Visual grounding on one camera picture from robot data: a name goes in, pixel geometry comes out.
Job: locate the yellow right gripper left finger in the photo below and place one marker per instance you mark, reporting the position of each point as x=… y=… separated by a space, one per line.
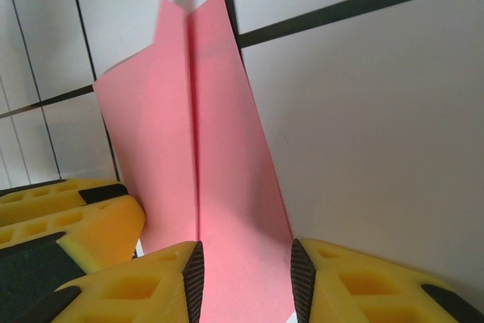
x=151 y=292

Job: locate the pink square paper sheet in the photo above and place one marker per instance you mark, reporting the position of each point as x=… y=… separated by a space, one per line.
x=170 y=130

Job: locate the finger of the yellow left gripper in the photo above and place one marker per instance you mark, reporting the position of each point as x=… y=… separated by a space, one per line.
x=45 y=202
x=106 y=232

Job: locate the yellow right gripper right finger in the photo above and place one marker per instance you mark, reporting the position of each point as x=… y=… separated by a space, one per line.
x=378 y=292

